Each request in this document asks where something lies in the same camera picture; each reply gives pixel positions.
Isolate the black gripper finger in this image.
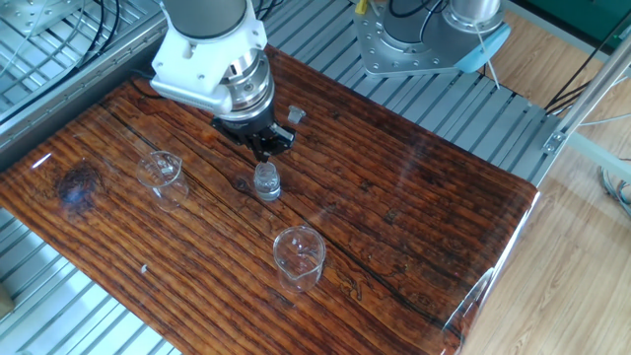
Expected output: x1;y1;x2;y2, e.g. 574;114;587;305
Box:
262;124;297;163
210;119;268;164

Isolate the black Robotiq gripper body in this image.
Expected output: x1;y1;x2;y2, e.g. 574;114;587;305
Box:
225;105;279;143

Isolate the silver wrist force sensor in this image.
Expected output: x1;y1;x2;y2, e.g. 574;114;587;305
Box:
219;48;276;122

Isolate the small clear glass bottle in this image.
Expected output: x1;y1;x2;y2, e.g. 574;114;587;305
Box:
252;161;282;202

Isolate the clear glass beaker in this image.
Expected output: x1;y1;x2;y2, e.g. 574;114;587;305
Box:
135;150;190;213
272;225;327;296

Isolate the wood grain table mat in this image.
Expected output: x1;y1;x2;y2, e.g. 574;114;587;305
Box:
0;43;541;355

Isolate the silver perforated mounting plate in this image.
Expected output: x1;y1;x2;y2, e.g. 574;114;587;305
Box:
0;0;83;36

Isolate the brown cardboard box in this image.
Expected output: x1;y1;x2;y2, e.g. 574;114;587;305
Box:
0;283;16;320

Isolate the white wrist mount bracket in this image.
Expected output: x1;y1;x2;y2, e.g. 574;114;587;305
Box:
150;9;270;117

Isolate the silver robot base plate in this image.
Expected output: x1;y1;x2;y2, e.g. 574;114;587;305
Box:
352;0;494;79

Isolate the thin black cable pair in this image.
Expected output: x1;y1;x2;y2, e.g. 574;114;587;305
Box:
73;0;122;68

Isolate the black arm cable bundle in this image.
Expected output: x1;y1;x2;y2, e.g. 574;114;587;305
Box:
253;0;448;43

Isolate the grey cable bundle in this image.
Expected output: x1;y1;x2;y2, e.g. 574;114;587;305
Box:
597;165;631;221

